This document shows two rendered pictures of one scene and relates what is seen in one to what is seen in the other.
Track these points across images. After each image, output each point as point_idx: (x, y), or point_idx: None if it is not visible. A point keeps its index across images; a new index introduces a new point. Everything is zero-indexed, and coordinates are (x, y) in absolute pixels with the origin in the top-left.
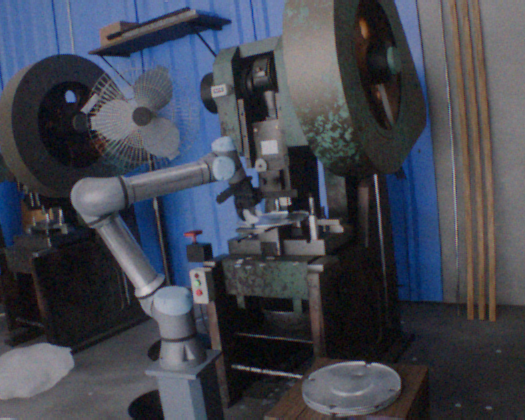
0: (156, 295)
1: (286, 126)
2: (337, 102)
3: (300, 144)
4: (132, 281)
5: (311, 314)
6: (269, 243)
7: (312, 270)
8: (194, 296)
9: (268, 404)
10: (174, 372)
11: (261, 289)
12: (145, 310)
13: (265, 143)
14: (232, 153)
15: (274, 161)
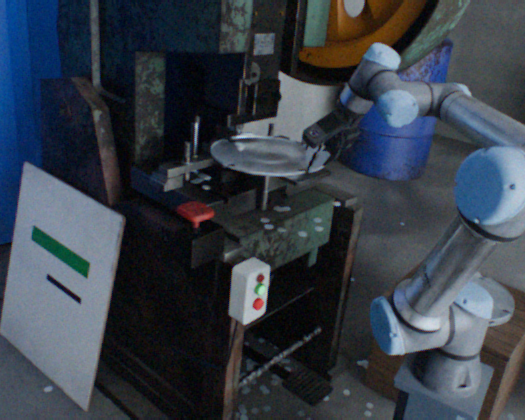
0: (478, 302)
1: (309, 17)
2: (459, 13)
3: (317, 45)
4: (445, 308)
5: (348, 256)
6: (278, 189)
7: (348, 205)
8: (246, 315)
9: (248, 414)
10: (485, 386)
11: (282, 256)
12: (406, 349)
13: (260, 37)
14: None
15: (266, 66)
